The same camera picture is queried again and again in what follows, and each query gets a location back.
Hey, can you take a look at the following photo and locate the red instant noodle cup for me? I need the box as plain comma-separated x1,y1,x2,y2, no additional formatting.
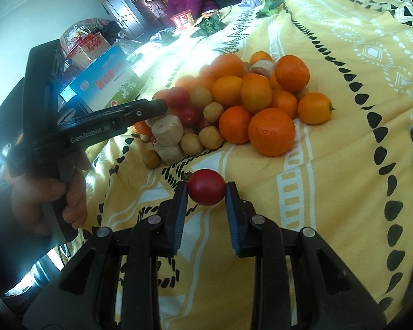
171,10,195,31

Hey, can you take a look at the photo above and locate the brown longan fruit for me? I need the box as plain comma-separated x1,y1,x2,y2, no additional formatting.
143,150,161,169

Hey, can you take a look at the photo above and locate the green leafy vegetable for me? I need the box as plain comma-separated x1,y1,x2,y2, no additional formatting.
255,0,284,19
149,27,178,46

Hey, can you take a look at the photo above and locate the yellow patterned bedsheet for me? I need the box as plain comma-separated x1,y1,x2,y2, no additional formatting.
63,0,413,320

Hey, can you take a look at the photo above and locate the large round sugarcane slice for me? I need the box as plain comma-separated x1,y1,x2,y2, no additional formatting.
151,115,184,147

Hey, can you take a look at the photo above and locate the large orange mandarin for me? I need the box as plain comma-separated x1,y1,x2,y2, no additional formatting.
248,107,295,157

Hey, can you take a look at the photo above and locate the red cherry tomato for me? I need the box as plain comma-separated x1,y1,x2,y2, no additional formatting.
187,169,226,206

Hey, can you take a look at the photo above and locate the person's left hand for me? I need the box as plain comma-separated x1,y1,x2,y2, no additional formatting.
11,169,88,236

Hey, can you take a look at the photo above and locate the snack packet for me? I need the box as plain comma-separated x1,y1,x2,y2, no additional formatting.
200,9,220,19

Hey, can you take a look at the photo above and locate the blue tissue pack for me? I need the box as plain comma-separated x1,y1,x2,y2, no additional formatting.
238,0,262,9

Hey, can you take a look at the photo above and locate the cardboard box red print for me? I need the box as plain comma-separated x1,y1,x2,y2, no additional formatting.
66,32,111,70

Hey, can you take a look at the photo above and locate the blue milk carton box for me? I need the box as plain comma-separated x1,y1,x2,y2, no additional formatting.
60,45,145,112

